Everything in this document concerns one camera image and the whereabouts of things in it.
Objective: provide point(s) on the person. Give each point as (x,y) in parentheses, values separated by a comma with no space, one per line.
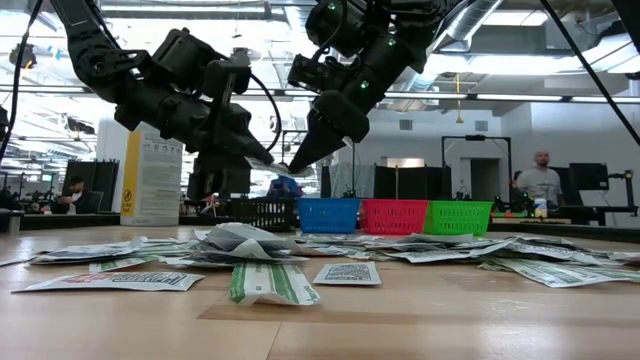
(540,182)
(75,197)
(285,189)

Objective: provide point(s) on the white wipes canister yellow label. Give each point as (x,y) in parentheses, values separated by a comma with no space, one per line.
(152,185)

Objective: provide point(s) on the wooden board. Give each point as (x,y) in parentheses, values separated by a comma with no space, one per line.
(530,220)

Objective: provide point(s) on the white packet red print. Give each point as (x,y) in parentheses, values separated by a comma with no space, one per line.
(110,281)

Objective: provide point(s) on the black rig frame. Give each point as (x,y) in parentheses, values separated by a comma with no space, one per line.
(353,170)
(475,137)

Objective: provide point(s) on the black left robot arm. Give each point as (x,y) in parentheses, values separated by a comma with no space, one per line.
(95,55)

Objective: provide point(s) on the black ceiling device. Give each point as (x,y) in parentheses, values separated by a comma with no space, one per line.
(22,55)

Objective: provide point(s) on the grey cup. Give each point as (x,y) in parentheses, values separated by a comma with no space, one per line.
(14,222)

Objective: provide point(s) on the long ceiling light strip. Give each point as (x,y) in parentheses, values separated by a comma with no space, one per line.
(42,89)
(520,97)
(605,99)
(425,95)

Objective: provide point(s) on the black partition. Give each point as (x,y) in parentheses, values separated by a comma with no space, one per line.
(412,182)

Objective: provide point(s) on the grey fabric cover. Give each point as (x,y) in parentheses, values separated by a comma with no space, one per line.
(345,180)

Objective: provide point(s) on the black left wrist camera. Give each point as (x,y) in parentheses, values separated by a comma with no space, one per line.
(227,75)

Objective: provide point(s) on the green slotted plastic basket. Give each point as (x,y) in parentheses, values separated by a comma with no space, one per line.
(458,217)

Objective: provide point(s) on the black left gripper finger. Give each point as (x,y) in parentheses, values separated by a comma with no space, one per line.
(247,150)

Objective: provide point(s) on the red slotted plastic basket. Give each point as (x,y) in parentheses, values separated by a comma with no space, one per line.
(393,217)

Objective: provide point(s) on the blue slotted plastic basket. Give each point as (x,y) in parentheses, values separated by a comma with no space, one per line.
(328,216)

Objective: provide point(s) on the small wipes bottle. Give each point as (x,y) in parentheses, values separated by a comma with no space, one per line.
(540,207)

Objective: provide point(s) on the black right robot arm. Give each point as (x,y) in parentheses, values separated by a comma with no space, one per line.
(395,30)

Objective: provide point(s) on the white packet black print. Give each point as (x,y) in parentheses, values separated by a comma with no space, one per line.
(245,237)

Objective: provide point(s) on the wall air vent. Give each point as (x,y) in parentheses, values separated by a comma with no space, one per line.
(481,125)
(406,125)

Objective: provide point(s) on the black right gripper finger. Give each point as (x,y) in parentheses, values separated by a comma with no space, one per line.
(317,142)

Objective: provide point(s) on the black diagonal strut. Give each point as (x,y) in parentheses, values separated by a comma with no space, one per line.
(590,71)

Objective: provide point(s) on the black slotted plastic basket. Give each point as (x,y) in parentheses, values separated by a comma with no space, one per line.
(262,214)

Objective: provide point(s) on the white packet navy print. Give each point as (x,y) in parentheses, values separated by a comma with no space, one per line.
(85,251)

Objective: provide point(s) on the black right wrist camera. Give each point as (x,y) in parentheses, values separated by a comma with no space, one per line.
(320,72)

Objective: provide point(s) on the black standing panels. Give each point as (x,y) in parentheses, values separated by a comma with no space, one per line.
(92,182)

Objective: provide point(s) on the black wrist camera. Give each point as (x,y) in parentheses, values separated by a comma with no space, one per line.
(227,75)
(320,72)

